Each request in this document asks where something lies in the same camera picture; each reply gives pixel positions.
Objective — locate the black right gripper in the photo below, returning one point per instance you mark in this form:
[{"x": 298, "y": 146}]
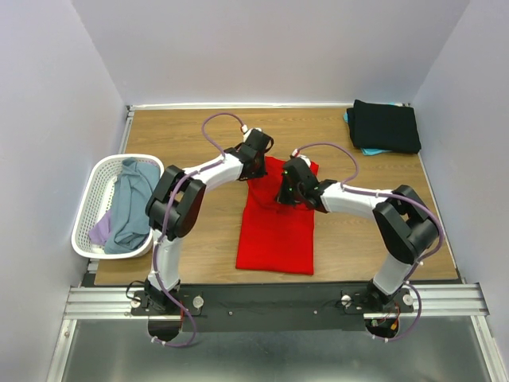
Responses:
[{"x": 281, "y": 198}]

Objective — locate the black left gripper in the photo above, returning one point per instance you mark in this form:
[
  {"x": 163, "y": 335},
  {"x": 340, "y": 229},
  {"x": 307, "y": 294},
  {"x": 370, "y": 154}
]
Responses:
[{"x": 261, "y": 173}]

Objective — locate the red t shirt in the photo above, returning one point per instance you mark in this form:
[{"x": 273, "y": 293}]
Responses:
[{"x": 275, "y": 237}]

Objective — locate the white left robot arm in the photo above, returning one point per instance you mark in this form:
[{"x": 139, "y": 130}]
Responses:
[{"x": 175, "y": 205}]

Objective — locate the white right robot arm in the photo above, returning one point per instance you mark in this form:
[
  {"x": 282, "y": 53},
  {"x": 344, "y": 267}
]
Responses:
[{"x": 410, "y": 231}]

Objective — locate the cyan folded t shirt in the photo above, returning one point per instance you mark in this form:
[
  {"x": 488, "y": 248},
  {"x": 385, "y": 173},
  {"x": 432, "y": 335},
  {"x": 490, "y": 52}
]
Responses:
[{"x": 371, "y": 151}]

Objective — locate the black folded t shirt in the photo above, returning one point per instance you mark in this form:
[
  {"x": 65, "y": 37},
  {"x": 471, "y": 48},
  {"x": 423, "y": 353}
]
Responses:
[{"x": 411, "y": 143}]

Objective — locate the grey blue t shirt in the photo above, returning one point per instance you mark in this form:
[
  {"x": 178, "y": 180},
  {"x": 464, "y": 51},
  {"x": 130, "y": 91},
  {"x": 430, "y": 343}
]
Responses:
[{"x": 129, "y": 224}]

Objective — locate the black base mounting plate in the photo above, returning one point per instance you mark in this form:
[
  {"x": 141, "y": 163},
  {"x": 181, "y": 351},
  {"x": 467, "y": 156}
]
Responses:
[{"x": 269, "y": 307}]

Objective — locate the white laundry basket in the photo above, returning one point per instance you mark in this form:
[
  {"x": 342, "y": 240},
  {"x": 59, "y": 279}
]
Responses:
[{"x": 96, "y": 201}]

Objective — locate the lavender t shirt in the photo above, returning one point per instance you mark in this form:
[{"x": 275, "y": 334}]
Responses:
[{"x": 101, "y": 231}]

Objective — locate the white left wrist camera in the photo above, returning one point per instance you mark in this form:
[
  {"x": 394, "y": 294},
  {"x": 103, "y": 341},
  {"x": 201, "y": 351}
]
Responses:
[{"x": 247, "y": 130}]

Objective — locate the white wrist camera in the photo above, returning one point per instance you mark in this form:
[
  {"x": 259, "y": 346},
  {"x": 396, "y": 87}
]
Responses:
[
  {"x": 297, "y": 154},
  {"x": 247, "y": 130}
]

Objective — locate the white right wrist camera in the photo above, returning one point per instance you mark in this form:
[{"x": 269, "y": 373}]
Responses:
[{"x": 297, "y": 154}]

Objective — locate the aluminium frame rail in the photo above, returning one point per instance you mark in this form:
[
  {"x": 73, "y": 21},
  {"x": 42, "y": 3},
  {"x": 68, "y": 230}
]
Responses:
[{"x": 438, "y": 300}]

